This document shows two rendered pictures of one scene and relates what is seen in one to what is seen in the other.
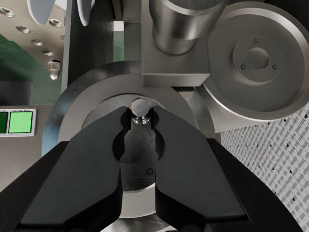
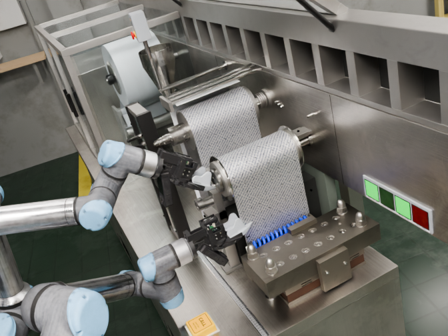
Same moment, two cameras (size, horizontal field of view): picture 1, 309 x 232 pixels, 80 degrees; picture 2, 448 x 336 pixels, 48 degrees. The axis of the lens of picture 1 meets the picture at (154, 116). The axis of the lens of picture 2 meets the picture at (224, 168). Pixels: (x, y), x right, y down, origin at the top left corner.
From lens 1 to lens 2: 1.50 m
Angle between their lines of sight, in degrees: 67
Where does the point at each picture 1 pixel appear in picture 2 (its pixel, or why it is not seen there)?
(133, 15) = not seen: hidden behind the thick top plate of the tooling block
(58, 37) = (315, 232)
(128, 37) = not seen: hidden behind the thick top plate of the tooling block
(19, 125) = (372, 188)
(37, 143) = (361, 167)
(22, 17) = (305, 245)
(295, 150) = (208, 152)
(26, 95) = not seen: outside the picture
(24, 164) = (366, 155)
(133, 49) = (325, 209)
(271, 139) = (219, 152)
